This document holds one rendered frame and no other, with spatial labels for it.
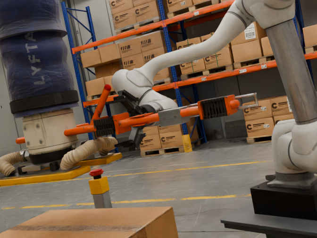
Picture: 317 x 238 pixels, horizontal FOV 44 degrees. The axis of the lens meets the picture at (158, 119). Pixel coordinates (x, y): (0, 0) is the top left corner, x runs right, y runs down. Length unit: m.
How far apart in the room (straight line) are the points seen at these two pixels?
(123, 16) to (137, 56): 1.00
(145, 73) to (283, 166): 0.69
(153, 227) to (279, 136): 0.70
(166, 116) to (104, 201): 0.90
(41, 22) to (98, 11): 10.44
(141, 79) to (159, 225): 0.55
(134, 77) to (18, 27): 0.47
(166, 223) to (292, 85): 0.66
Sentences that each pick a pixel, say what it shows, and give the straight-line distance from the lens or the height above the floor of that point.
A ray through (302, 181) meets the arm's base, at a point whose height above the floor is 0.87.
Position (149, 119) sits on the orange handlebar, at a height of 1.26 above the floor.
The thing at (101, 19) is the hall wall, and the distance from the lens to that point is 11.67.
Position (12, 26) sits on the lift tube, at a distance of 1.33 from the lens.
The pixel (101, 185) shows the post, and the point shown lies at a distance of 1.91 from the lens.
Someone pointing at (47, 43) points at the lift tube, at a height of 1.56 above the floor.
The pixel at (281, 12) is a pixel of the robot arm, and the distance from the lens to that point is 1.47.
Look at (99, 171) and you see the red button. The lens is 1.91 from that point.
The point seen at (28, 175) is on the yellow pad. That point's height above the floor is 1.16.
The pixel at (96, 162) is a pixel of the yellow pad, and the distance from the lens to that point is 1.36.
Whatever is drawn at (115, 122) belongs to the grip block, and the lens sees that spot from 1.19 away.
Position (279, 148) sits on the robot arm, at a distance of 1.71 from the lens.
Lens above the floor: 1.32
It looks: 3 degrees down
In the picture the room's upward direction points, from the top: 11 degrees counter-clockwise
